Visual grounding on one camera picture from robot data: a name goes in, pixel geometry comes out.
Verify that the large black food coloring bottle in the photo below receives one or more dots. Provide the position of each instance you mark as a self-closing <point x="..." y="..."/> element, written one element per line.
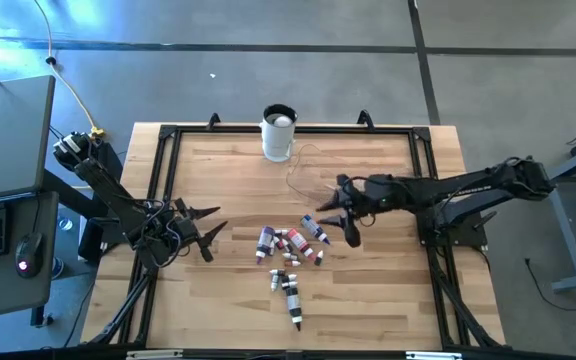
<point x="293" y="302"/>

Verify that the black aluminium table frame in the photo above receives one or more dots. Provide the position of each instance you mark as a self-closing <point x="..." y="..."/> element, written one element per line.
<point x="218" y="129"/>

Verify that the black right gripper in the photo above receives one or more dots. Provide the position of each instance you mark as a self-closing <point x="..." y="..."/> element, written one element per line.
<point x="353" y="200"/>

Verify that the large blue food coloring bottle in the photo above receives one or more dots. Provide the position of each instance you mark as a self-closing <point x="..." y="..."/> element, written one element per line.
<point x="313" y="227"/>

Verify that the clear plastic bin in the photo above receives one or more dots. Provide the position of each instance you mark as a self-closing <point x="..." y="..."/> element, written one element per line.
<point x="300" y="165"/>

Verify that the large purple food coloring bottle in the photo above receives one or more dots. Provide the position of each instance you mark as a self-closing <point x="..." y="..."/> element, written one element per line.
<point x="265" y="240"/>

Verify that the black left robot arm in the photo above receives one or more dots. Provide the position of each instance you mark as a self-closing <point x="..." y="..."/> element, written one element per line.
<point x="108" y="190"/>

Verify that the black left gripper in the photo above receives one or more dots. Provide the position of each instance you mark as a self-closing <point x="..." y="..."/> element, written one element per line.
<point x="190" y="230"/>

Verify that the dark grey desk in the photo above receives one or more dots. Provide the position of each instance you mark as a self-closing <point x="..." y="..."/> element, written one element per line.
<point x="13" y="300"/>

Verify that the white ball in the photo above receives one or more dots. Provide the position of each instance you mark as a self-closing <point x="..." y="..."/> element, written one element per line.
<point x="283" y="120"/>

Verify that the black desk leg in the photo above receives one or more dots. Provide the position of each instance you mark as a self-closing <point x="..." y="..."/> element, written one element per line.
<point x="68" y="192"/>

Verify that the black box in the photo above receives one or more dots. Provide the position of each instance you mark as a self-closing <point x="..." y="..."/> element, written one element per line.
<point x="90" y="240"/>

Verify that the small maroon food coloring bottle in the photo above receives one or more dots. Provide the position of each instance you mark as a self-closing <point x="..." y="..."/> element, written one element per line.
<point x="287" y="245"/>

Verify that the white cylindrical cup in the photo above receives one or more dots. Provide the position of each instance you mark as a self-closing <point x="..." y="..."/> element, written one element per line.
<point x="277" y="142"/>

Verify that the large red food coloring bottle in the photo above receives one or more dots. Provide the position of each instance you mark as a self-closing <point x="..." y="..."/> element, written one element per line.
<point x="298" y="241"/>

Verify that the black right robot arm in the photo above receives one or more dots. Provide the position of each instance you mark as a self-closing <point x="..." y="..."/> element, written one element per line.
<point x="443" y="192"/>

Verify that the silver metal bracket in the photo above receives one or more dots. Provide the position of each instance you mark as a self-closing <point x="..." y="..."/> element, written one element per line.
<point x="153" y="355"/>
<point x="433" y="356"/>

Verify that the small brown food coloring bottle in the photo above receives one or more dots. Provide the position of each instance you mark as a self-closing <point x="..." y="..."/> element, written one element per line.
<point x="292" y="263"/>

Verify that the black computer mouse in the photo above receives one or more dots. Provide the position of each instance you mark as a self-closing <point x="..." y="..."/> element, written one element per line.
<point x="29" y="252"/>

